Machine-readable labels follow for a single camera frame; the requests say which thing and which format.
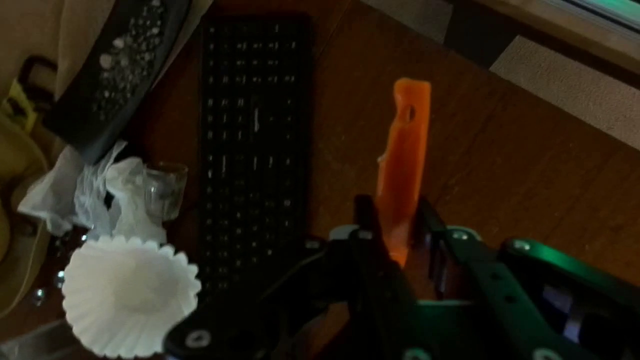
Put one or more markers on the small clear glass cup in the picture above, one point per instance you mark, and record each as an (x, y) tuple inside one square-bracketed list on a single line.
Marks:
[(165, 193)]

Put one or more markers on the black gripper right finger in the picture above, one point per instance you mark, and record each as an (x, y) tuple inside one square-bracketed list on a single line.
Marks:
[(493, 293)]

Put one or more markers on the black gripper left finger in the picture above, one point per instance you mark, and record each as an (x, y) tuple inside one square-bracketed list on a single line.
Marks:
[(381, 293)]

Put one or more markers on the crumpled clear plastic bag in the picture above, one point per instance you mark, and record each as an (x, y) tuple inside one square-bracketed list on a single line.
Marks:
[(100, 193)]

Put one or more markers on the white paper coffee filters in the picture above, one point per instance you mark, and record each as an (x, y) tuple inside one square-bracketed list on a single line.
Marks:
[(131, 300)]

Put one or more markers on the tan rounded basket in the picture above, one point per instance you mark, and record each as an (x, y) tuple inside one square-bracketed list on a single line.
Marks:
[(17, 200)]

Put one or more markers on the black computer keyboard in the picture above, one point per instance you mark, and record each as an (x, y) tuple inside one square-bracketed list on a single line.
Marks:
[(256, 152)]

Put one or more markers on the silver metal ball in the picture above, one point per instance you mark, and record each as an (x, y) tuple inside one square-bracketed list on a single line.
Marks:
[(60, 278), (39, 297)]

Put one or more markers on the black glittery tray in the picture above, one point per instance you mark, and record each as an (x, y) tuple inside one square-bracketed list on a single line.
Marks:
[(120, 66)]

